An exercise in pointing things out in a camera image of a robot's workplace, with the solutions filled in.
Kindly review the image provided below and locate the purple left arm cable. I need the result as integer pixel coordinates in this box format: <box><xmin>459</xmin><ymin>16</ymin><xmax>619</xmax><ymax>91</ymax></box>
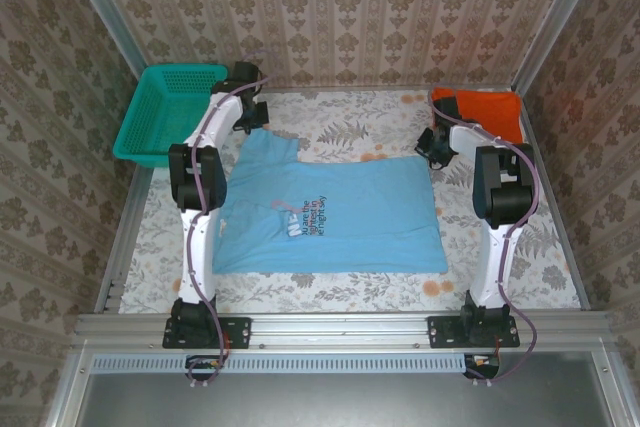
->
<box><xmin>183</xmin><ymin>49</ymin><xmax>284</xmax><ymax>391</ymax></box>

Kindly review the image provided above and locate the grey metal sheet panel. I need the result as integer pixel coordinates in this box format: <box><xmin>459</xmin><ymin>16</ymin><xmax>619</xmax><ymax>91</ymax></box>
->
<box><xmin>47</xmin><ymin>350</ymin><xmax>640</xmax><ymax>427</ymax></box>

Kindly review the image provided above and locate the light blue printed t-shirt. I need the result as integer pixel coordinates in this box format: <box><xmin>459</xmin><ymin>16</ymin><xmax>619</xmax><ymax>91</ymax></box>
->
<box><xmin>212</xmin><ymin>129</ymin><xmax>450</xmax><ymax>277</ymax></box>

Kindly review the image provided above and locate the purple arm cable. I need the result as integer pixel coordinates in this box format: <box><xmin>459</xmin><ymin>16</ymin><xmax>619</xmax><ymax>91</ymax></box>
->
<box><xmin>428</xmin><ymin>86</ymin><xmax>541</xmax><ymax>389</ymax></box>
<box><xmin>183</xmin><ymin>49</ymin><xmax>284</xmax><ymax>391</ymax></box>

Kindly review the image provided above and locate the grey slotted cable duct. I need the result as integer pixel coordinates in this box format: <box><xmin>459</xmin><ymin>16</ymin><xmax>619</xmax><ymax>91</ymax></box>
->
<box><xmin>91</xmin><ymin>351</ymin><xmax>470</xmax><ymax>376</ymax></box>

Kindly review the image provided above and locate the floral patterned table cover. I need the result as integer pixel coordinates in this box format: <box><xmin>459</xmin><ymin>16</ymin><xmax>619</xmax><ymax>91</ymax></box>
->
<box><xmin>119</xmin><ymin>88</ymin><xmax>584</xmax><ymax>316</ymax></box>

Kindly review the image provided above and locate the thin aluminium table rail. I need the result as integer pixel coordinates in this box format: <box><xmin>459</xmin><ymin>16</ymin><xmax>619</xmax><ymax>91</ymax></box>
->
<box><xmin>264</xmin><ymin>84</ymin><xmax>517</xmax><ymax>95</ymax></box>

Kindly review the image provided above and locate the aluminium table side rail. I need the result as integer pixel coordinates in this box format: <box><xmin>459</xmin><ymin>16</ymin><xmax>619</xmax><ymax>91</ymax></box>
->
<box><xmin>517</xmin><ymin>89</ymin><xmax>594</xmax><ymax>311</ymax></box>
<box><xmin>93</xmin><ymin>166</ymin><xmax>154</xmax><ymax>316</ymax></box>

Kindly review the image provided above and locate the orange folded t-shirt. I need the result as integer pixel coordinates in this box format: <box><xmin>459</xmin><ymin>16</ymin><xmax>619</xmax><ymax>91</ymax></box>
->
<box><xmin>430</xmin><ymin>86</ymin><xmax>525</xmax><ymax>145</ymax></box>

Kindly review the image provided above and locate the teal plastic basket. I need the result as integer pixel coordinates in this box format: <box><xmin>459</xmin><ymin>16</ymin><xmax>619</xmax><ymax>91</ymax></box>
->
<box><xmin>111</xmin><ymin>63</ymin><xmax>230</xmax><ymax>170</ymax></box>

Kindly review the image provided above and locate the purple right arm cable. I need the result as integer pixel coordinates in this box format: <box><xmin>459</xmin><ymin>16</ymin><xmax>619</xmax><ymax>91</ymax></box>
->
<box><xmin>428</xmin><ymin>86</ymin><xmax>541</xmax><ymax>389</ymax></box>

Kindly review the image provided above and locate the aluminium frame cross beam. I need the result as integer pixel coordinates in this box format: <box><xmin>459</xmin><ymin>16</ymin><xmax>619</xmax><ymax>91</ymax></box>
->
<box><xmin>72</xmin><ymin>310</ymin><xmax>620</xmax><ymax>352</ymax></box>

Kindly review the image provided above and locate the aluminium frame corner post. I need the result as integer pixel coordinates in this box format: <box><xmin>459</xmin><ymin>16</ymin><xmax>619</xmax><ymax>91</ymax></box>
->
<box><xmin>509</xmin><ymin>0</ymin><xmax>610</xmax><ymax>93</ymax></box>
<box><xmin>57</xmin><ymin>0</ymin><xmax>154</xmax><ymax>79</ymax></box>

